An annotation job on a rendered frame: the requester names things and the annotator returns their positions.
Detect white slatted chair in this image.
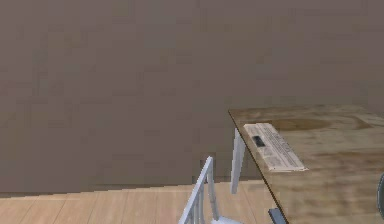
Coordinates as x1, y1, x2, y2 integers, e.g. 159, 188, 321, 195
177, 155, 244, 224

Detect white folded newspaper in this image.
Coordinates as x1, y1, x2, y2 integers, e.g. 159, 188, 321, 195
242, 122, 309, 173

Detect dark blue-grey chair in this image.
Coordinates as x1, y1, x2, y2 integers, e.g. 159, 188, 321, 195
268, 208, 290, 224

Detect wooden table with white legs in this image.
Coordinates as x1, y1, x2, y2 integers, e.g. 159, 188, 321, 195
227, 105, 384, 224

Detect dark grey round object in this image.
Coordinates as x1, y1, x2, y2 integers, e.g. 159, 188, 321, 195
376, 173, 384, 213

